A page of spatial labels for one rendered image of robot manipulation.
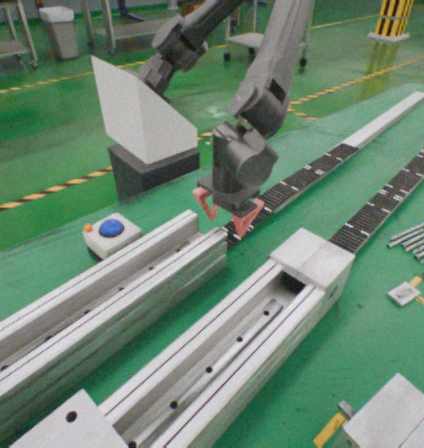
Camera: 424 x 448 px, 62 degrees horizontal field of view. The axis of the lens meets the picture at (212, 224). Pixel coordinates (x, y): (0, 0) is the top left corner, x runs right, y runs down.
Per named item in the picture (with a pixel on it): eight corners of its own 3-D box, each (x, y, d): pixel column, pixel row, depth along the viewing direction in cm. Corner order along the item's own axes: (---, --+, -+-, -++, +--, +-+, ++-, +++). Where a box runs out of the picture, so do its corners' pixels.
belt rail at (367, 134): (413, 99, 135) (416, 91, 133) (424, 101, 133) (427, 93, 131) (261, 206, 81) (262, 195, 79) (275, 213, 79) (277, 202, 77)
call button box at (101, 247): (122, 234, 74) (117, 210, 70) (151, 256, 68) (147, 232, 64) (88, 253, 69) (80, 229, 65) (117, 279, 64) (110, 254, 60)
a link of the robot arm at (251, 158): (278, 112, 60) (247, 80, 55) (316, 140, 52) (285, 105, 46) (231, 165, 63) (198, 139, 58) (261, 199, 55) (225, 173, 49)
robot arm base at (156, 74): (149, 96, 100) (121, 72, 90) (165, 72, 99) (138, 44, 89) (169, 108, 96) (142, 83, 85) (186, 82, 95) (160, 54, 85)
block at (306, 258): (282, 259, 68) (289, 221, 62) (341, 294, 61) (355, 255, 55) (253, 285, 63) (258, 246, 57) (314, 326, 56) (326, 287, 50)
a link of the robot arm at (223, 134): (238, 115, 59) (207, 120, 58) (257, 131, 54) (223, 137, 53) (237, 152, 63) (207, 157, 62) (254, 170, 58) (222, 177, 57)
